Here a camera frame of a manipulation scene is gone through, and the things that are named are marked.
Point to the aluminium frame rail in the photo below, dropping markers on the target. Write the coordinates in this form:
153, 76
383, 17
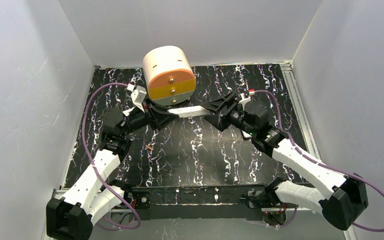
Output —
292, 87
221, 196

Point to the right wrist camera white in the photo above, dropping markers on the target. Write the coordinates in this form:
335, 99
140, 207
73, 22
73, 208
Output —
245, 97

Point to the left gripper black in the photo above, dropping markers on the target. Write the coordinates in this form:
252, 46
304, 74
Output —
151, 114

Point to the round pastel drawer box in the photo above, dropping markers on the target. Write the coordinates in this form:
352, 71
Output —
169, 77

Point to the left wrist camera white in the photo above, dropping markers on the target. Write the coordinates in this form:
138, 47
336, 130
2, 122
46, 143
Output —
138, 95

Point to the black marble pattern mat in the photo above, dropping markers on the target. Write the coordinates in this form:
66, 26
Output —
191, 152

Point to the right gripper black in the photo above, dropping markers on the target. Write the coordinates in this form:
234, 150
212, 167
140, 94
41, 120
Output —
226, 110

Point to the white remote control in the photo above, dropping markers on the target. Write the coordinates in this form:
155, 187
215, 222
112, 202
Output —
190, 111

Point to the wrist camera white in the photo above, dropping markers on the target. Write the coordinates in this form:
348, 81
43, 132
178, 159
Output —
138, 95
245, 97

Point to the aluminium frame rail front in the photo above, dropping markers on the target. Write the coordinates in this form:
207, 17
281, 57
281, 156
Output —
221, 196

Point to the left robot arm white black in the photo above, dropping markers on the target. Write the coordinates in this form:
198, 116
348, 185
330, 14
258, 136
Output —
74, 215

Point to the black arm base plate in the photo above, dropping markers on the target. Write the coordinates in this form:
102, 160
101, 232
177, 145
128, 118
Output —
273, 216

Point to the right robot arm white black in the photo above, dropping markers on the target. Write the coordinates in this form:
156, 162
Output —
339, 198

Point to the aluminium frame rail right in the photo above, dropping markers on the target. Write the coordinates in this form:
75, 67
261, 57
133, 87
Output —
292, 87

